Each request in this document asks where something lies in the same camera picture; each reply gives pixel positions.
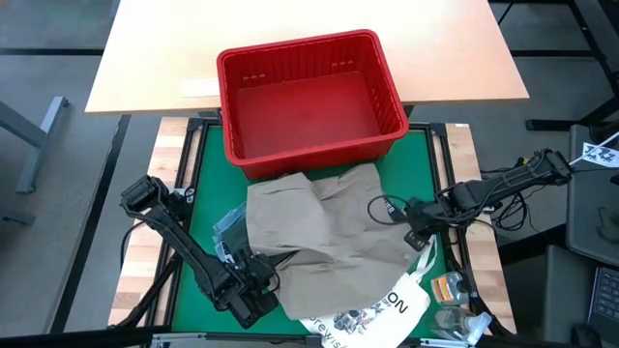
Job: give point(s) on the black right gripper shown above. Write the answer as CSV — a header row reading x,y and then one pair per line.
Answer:
x,y
430,217

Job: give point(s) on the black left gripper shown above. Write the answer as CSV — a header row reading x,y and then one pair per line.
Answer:
x,y
246,295

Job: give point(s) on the light blue denim jeans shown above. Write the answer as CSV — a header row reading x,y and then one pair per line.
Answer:
x,y
227,224

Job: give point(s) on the khaki garment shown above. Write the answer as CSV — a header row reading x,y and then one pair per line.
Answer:
x,y
329,232

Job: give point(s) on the white printed t-shirt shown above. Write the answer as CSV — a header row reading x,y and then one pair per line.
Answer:
x,y
387,314

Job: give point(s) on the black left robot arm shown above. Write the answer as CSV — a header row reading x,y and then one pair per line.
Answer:
x,y
174,232

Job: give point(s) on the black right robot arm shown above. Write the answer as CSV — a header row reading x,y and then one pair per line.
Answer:
x,y
508,183

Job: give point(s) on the red fabric laundry bin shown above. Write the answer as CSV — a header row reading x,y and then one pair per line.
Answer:
x,y
309,111

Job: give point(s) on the orange label sanitizer bottle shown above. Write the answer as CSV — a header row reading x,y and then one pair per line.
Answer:
x,y
450,289

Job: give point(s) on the clear spray bottle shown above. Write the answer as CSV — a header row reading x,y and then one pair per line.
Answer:
x,y
454,324

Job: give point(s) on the black stand strut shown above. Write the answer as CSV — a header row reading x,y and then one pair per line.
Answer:
x,y
152,284

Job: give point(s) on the dark grey cabinet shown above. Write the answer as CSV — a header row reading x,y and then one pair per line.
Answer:
x,y
546,299

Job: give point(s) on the grey plastic case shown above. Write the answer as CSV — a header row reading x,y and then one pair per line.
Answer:
x,y
592,203

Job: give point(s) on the white label strip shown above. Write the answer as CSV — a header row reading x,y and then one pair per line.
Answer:
x,y
198,88

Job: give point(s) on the white patterned tag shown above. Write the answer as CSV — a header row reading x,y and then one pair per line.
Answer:
x,y
599,155

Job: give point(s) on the black computer mouse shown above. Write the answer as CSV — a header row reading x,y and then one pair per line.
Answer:
x,y
585,336

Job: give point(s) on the laptop keyboard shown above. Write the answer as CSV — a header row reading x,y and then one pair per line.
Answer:
x,y
607,299

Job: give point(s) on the black metal desk leg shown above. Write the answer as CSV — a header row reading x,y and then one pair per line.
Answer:
x,y
595,58

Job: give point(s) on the light wooden desk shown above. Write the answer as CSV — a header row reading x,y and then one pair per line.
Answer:
x,y
169,48

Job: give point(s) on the grey metal desk leg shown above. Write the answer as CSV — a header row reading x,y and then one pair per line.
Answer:
x,y
38,135

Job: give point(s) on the black metal table frame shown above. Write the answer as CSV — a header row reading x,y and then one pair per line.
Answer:
x,y
439,133

